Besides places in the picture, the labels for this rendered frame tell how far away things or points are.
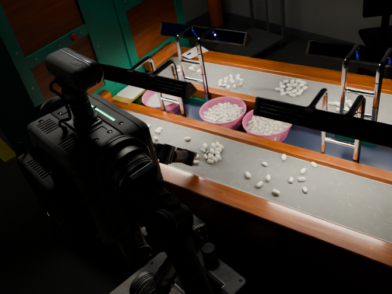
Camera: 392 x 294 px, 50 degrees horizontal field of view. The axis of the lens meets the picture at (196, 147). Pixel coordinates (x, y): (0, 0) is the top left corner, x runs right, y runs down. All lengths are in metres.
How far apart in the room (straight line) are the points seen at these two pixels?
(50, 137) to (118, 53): 1.57
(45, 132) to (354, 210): 1.22
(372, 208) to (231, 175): 0.62
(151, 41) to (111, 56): 0.38
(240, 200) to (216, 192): 0.12
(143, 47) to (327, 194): 1.62
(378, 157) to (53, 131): 1.52
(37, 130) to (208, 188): 0.89
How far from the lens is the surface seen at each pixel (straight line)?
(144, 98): 2.67
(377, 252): 1.67
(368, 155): 2.18
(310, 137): 2.27
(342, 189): 1.90
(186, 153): 1.90
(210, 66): 2.89
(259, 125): 2.26
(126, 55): 2.78
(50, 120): 1.30
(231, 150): 2.12
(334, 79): 2.58
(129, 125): 1.16
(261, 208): 1.78
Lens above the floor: 2.08
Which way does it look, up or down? 38 degrees down
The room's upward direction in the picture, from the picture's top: 12 degrees counter-clockwise
